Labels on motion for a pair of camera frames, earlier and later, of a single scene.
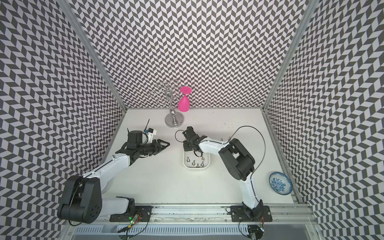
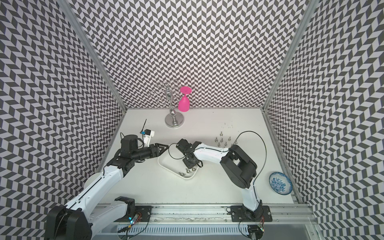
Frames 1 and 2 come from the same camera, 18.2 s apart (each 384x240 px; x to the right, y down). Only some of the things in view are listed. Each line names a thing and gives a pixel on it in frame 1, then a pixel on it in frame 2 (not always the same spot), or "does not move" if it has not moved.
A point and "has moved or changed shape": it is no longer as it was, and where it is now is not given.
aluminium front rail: x=220 y=215 does not move
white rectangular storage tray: x=196 y=160 has moved or changed shape
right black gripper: x=186 y=148 -> x=188 y=165
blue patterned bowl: x=280 y=183 does not move
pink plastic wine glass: x=184 y=102 does not move
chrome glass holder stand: x=165 y=94 does not move
